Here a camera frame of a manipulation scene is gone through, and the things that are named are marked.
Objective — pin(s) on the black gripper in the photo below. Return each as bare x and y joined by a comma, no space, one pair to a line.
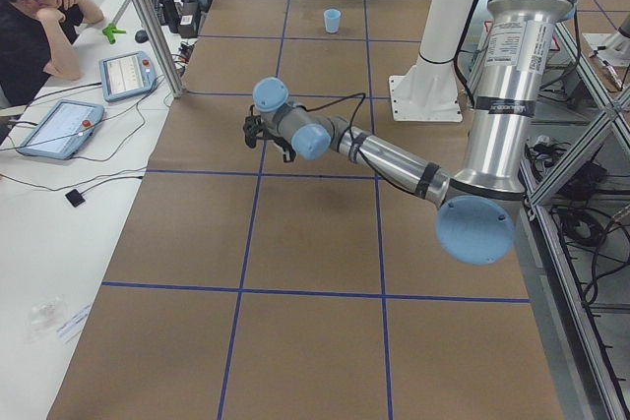
282,146

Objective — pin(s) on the light blue plastic cup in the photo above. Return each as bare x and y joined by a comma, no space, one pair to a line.
332,20

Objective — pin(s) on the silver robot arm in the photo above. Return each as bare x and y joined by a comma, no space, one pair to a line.
476,206

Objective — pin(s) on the black box with label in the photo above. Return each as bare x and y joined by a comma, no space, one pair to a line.
189,20

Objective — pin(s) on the far blue teach pendant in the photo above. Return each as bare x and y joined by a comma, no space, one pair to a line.
127,75

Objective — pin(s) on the blue teach pendant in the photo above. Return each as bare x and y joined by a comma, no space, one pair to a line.
127,75
63,130

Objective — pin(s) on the black computer mouse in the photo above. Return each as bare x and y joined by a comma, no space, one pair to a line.
141,36

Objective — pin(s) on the green plastic tool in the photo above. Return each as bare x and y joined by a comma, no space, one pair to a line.
111,31

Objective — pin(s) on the small black square device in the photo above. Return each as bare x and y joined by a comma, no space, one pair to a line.
75,198

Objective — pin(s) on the near blue teach pendant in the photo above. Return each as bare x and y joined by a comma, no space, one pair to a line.
63,130

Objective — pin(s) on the person in black shirt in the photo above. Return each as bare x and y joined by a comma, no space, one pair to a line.
37,39

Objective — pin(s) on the clear plastic bag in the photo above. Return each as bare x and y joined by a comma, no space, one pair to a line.
44,317

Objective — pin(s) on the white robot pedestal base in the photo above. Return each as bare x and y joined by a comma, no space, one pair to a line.
428,92

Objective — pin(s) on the aluminium frame post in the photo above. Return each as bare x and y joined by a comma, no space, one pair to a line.
146,14

